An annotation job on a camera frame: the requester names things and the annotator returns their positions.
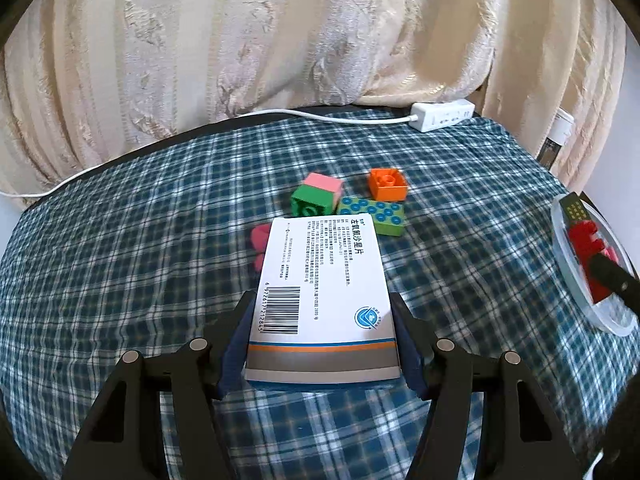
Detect green pink toy block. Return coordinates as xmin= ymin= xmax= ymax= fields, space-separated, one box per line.
xmin=290 ymin=172 xmax=344 ymax=218

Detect white power strip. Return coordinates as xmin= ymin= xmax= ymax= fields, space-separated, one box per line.
xmin=410 ymin=100 xmax=476 ymax=133

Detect red toy block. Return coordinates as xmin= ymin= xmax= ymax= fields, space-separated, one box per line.
xmin=567 ymin=222 xmax=623 ymax=301

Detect yellow green box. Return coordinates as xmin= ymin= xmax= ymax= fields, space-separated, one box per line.
xmin=560 ymin=195 xmax=596 ymax=231

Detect bent pink foam curler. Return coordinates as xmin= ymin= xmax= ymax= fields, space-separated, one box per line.
xmin=250 ymin=224 xmax=273 ymax=273

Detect plastic bottle behind table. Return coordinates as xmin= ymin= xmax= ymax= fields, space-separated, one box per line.
xmin=537 ymin=107 xmax=576 ymax=166

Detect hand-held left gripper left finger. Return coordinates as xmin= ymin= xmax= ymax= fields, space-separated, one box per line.
xmin=60 ymin=289 xmax=258 ymax=480

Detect white power cable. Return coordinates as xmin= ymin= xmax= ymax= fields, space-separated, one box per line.
xmin=0 ymin=108 xmax=416 ymax=198

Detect clear plastic bowl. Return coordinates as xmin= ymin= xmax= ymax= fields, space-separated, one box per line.
xmin=550 ymin=191 xmax=640 ymax=336

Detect cream curtain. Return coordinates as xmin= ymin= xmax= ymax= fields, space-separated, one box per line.
xmin=0 ymin=0 xmax=501 ymax=211
xmin=470 ymin=0 xmax=628 ymax=196

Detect white blue medicine box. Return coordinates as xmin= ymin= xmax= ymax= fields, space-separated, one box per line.
xmin=243 ymin=214 xmax=402 ymax=382

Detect orange toy block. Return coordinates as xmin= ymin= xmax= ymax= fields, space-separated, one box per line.
xmin=367 ymin=168 xmax=408 ymax=202

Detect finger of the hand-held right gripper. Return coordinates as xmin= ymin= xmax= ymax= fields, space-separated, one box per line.
xmin=587 ymin=255 xmax=640 ymax=311

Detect green blue-dotted toy block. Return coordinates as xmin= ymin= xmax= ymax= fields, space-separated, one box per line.
xmin=336 ymin=195 xmax=407 ymax=237

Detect blue plaid tablecloth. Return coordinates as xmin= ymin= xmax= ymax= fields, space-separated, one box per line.
xmin=0 ymin=110 xmax=640 ymax=480

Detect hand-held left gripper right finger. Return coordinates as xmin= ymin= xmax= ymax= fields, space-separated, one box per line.
xmin=389 ymin=291 xmax=583 ymax=480

